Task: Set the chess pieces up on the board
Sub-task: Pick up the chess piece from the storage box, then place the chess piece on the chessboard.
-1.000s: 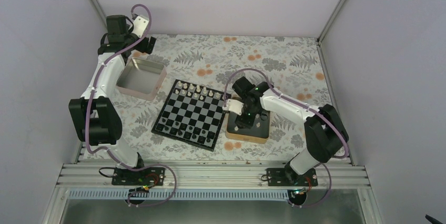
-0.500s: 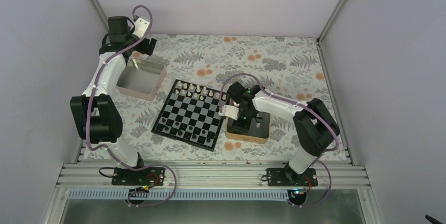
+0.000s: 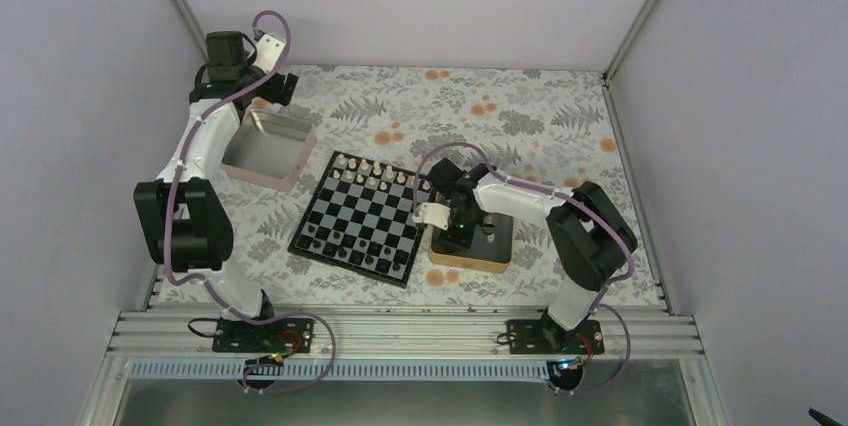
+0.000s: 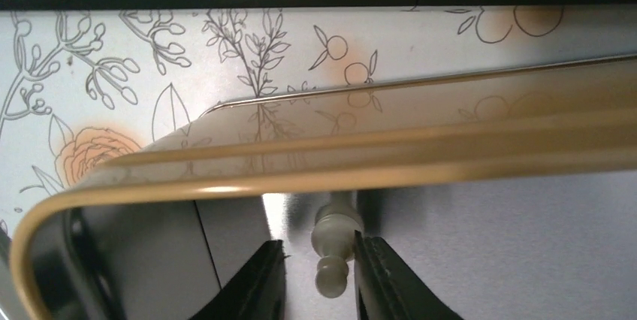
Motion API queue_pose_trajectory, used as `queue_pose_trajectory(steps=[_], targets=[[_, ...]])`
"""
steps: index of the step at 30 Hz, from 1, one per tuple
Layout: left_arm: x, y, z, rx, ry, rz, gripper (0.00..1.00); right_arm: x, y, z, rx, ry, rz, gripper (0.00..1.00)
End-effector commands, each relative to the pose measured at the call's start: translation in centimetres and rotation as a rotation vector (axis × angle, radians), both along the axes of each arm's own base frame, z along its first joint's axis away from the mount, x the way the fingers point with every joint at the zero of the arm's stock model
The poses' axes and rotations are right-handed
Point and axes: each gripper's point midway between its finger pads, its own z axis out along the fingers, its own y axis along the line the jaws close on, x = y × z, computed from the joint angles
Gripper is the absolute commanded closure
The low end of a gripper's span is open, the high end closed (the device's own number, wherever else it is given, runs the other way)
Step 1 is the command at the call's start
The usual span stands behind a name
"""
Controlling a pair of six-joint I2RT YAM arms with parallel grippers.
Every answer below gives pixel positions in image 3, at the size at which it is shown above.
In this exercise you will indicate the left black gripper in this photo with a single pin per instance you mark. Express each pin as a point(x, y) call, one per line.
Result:
point(272, 93)

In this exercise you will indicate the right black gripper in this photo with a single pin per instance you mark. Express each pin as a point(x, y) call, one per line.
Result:
point(460, 242)

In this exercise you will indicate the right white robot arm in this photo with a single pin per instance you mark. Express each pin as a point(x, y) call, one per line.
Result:
point(589, 234)

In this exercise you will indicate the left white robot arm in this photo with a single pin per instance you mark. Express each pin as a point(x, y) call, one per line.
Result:
point(185, 226)

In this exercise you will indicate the black white chess board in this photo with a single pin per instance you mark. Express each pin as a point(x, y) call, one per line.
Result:
point(363, 224)

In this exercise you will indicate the yellow metal tin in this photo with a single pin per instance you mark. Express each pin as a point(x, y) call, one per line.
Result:
point(491, 249)

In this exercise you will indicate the pink metal tin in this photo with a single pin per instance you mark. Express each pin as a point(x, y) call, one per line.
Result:
point(269, 150)

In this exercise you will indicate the floral table mat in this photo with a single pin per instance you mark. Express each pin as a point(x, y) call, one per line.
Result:
point(550, 127)

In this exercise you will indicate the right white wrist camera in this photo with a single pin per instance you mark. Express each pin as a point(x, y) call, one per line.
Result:
point(433, 214)

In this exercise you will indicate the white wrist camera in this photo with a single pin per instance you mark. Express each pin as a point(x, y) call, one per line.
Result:
point(433, 214)
point(269, 50)

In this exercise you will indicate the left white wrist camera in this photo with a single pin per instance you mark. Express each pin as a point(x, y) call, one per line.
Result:
point(269, 50)

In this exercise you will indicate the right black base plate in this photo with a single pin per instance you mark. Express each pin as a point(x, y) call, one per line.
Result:
point(526, 337)

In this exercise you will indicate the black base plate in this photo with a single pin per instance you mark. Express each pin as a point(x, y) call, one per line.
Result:
point(526, 337)
point(293, 335)

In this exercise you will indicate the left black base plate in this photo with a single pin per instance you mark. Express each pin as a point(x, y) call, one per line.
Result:
point(293, 335)

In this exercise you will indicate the aluminium mounting rail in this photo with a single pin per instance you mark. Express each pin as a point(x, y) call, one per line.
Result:
point(448, 333)

